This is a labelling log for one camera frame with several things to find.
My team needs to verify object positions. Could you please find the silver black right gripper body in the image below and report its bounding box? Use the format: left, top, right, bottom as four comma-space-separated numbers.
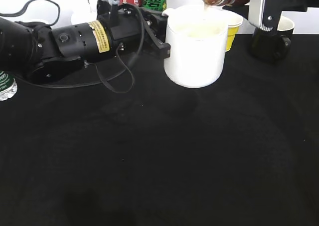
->
222, 0, 319, 32

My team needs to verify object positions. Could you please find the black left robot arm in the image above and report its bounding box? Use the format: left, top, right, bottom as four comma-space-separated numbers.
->
0, 0, 170, 86

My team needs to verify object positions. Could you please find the black ceramic mug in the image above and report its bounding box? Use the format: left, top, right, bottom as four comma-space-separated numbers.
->
248, 15, 295, 63

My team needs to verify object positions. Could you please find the white ceramic mug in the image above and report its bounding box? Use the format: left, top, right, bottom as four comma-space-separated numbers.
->
162, 5, 228, 88

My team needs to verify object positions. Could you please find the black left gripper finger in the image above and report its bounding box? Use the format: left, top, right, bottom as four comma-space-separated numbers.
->
145, 24, 171, 60

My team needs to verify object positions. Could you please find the green label water bottle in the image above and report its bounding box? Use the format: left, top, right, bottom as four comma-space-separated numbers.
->
0, 71, 18, 101

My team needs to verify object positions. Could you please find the yellow paper cup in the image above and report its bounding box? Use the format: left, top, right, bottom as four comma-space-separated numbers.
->
226, 11, 243, 52

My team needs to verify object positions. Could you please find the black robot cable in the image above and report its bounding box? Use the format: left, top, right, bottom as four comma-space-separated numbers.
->
0, 0, 155, 94

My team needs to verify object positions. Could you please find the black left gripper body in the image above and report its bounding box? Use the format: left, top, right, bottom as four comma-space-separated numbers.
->
97, 0, 167, 57

